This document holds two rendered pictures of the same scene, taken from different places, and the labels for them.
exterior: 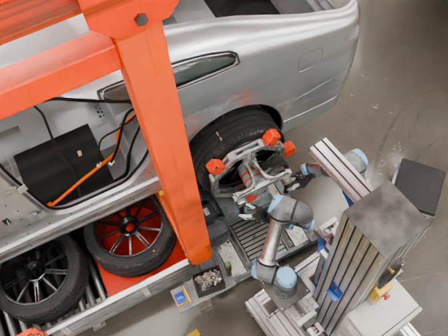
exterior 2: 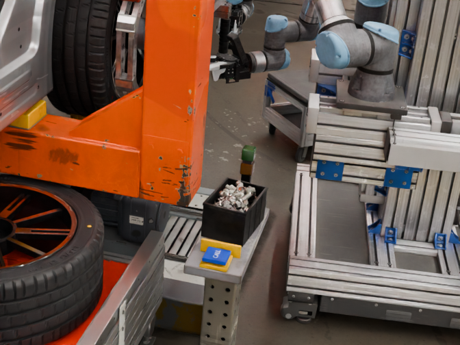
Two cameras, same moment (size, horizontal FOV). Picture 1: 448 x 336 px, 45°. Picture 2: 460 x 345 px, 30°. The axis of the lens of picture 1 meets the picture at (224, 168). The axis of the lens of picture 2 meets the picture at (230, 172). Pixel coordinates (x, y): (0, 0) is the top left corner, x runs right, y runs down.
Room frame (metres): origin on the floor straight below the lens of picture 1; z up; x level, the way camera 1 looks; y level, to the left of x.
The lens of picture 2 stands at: (-0.15, 2.17, 1.78)
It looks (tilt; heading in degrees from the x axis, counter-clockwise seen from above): 26 degrees down; 302
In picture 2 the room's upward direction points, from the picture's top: 5 degrees clockwise
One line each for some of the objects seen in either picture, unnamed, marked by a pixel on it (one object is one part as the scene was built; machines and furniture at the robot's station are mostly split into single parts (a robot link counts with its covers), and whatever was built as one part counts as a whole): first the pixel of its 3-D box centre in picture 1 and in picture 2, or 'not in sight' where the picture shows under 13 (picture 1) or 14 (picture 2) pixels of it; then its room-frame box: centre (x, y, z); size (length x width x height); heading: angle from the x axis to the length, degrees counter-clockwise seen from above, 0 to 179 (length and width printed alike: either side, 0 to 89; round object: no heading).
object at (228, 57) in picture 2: (262, 217); (235, 66); (1.38, -0.21, 0.80); 0.12 x 0.08 x 0.09; 66
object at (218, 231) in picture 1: (209, 221); (107, 220); (1.62, 0.16, 0.26); 0.42 x 0.18 x 0.35; 21
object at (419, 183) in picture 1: (412, 194); (311, 113); (1.69, -1.45, 0.17); 0.43 x 0.36 x 0.34; 152
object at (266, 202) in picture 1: (236, 196); not in sight; (1.87, -0.07, 0.13); 0.50 x 0.36 x 0.10; 111
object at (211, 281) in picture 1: (208, 281); (235, 209); (1.08, 0.19, 0.51); 0.20 x 0.14 x 0.13; 103
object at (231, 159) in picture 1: (247, 169); (149, 33); (1.72, -0.16, 0.85); 0.54 x 0.07 x 0.54; 111
